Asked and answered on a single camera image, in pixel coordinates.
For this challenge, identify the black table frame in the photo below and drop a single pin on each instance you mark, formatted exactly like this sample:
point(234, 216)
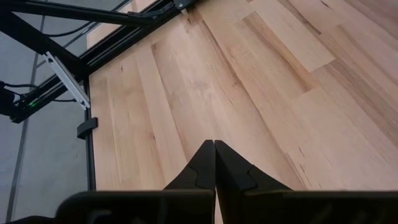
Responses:
point(124, 37)

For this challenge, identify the silver aluminium bar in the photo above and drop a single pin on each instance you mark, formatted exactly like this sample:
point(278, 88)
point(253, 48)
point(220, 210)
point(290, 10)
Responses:
point(66, 80)

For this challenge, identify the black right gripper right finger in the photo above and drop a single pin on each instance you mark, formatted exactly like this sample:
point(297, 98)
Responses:
point(230, 171)

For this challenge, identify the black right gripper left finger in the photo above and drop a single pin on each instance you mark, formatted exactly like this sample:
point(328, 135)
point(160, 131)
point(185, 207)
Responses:
point(202, 171)

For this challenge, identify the black plastic clip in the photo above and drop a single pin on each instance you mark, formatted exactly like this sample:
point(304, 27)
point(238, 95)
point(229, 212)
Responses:
point(87, 127)

